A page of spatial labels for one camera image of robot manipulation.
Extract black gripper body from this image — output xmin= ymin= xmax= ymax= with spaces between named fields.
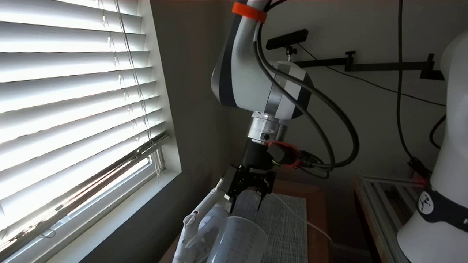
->
xmin=237 ymin=140 xmax=275 ymax=181

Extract clear plastic measuring cup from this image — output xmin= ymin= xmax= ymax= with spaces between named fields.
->
xmin=206 ymin=214 xmax=270 ymax=263

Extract blue grey woven mat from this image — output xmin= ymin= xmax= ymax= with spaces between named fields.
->
xmin=228 ymin=187 xmax=308 ymax=263

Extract wooden side table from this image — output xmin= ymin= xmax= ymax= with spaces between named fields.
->
xmin=158 ymin=172 xmax=329 ymax=263

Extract white window blinds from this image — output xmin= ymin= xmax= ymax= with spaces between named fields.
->
xmin=0 ymin=0 xmax=172 ymax=254

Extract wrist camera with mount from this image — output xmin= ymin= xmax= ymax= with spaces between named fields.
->
xmin=267 ymin=144 xmax=298 ymax=166

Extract white corded handheld appliance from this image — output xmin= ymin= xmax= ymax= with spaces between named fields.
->
xmin=171 ymin=177 xmax=232 ymax=263

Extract black gripper cable bundle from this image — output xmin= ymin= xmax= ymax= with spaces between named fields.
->
xmin=251 ymin=0 xmax=361 ymax=179

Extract white window frame sill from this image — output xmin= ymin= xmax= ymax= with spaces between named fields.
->
xmin=0 ymin=144 xmax=184 ymax=263

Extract black bar camera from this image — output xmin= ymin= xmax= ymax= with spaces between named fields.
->
xmin=265 ymin=27 xmax=310 ymax=51

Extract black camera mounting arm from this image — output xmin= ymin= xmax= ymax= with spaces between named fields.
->
xmin=286 ymin=48 xmax=446 ymax=82

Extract black red cable plug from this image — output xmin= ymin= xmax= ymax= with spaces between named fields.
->
xmin=408 ymin=156 xmax=433 ymax=188

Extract thin black camera cable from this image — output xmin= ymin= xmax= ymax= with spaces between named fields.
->
xmin=297 ymin=42 xmax=447 ymax=108

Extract black hanging cable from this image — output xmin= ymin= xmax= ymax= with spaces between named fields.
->
xmin=395 ymin=0 xmax=415 ymax=162

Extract black looped cable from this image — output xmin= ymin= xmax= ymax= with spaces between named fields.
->
xmin=428 ymin=114 xmax=447 ymax=150

